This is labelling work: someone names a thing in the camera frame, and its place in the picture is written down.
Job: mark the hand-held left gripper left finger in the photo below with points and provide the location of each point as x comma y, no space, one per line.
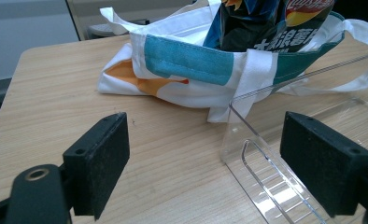
98,168

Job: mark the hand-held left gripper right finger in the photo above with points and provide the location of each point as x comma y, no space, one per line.
322,158

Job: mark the dark blue snack packet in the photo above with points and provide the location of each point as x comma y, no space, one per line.
266,28

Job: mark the white tote bag with teal band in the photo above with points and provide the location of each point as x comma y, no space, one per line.
188,62

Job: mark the clear plastic tray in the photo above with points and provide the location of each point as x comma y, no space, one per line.
285,174

